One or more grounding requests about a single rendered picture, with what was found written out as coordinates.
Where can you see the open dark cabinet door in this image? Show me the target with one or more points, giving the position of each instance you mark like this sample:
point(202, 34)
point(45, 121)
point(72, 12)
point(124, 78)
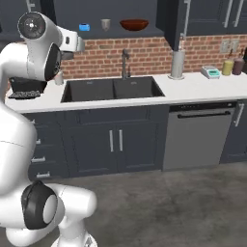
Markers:
point(47, 9)
point(170, 22)

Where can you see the open dark wall cabinet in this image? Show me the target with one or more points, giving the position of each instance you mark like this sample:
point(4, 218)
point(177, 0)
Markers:
point(96, 13)

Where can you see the red-brown bowl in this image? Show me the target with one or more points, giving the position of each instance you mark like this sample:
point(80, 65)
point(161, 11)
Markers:
point(134, 24)

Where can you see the black double sink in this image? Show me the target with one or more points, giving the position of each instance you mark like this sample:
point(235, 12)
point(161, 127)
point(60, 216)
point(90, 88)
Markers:
point(112, 89)

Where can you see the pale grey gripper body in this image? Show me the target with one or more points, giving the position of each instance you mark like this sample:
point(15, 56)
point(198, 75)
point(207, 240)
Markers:
point(80, 44)

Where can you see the blue small bowl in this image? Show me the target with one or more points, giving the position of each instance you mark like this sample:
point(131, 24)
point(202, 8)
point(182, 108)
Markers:
point(84, 27)

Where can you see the dark metal tap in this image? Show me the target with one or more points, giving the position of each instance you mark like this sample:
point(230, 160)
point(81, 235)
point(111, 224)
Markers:
point(124, 64)

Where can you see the grey drinking glass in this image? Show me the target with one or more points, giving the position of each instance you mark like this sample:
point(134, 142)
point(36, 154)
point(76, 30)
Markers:
point(105, 24)

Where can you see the dark wall cabinet run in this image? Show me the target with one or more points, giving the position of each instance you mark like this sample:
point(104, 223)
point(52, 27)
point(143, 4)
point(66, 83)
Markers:
point(212, 16)

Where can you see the white teal kitchen scale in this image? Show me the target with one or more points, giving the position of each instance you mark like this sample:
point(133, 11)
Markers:
point(210, 72)

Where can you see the dark false drawer front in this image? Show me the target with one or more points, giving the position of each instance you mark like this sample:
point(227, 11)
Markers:
point(112, 115)

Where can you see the maroon jar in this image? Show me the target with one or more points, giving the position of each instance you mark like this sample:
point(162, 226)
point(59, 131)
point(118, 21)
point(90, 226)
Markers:
point(238, 66)

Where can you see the small grey cup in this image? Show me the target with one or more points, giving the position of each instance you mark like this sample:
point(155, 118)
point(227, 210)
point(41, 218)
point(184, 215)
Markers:
point(59, 78)

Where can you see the dark narrow base cabinet door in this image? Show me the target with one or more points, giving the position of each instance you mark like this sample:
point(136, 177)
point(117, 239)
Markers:
point(233, 141)

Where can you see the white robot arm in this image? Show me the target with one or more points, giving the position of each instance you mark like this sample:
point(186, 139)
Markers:
point(16, 151)

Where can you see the grey dishwasher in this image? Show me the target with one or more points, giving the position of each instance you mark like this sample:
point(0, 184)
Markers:
point(196, 141)

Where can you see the yellow jar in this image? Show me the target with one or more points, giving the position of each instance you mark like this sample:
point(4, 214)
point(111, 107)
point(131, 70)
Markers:
point(227, 68)

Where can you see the grey wall socket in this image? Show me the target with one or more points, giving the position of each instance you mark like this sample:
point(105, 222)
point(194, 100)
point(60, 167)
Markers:
point(230, 46)

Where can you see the black countertop appliance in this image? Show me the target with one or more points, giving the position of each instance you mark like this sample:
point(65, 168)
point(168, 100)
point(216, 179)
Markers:
point(27, 87)

